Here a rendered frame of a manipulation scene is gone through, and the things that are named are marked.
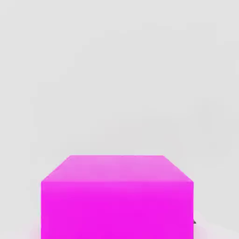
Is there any small magenta cube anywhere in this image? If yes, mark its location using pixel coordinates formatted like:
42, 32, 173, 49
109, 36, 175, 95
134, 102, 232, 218
41, 155, 195, 239

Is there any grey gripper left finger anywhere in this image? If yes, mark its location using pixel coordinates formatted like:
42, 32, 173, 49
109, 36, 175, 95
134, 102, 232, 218
17, 216, 42, 239

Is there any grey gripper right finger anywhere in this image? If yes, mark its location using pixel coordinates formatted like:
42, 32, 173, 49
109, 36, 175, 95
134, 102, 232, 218
193, 211, 227, 239

